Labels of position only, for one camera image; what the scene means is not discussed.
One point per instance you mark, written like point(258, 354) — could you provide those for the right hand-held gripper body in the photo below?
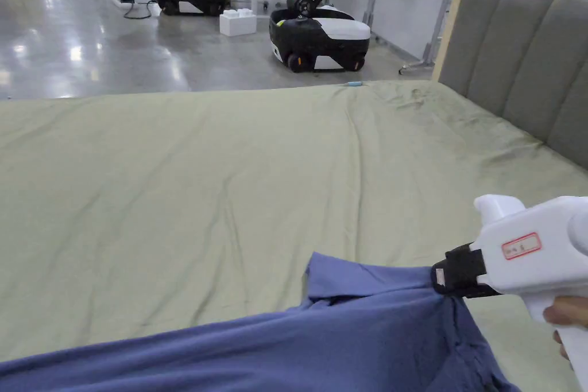
point(519, 245)

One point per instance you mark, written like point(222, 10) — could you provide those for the person's right hand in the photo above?
point(572, 314)

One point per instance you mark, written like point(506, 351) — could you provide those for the small pale blue object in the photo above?
point(353, 85)

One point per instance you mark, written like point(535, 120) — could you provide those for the wooden post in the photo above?
point(452, 20)

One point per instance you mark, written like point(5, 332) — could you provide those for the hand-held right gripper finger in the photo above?
point(441, 278)

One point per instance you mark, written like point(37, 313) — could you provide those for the blue shirt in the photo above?
point(321, 341)

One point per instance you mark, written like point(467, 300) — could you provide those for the bed with pale green sheet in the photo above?
point(183, 181)

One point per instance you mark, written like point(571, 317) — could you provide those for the white foam block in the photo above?
point(236, 22)

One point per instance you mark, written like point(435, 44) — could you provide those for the grey padded headboard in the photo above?
point(519, 57)

